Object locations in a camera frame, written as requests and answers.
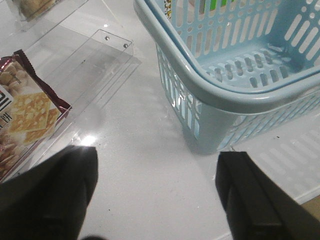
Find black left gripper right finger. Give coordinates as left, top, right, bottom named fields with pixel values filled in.
left=215, top=151, right=320, bottom=240

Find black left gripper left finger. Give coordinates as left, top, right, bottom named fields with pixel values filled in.
left=0, top=145, right=98, bottom=240

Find packaged bread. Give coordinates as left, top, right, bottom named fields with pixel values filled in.
left=12, top=0, right=60, bottom=22

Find light blue plastic basket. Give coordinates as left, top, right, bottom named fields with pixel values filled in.
left=133, top=0, right=320, bottom=154

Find brown cracker snack packet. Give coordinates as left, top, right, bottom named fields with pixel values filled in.
left=0, top=49, right=71, bottom=182

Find clear acrylic display shelf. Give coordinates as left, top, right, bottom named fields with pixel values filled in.
left=0, top=0, right=139, bottom=181

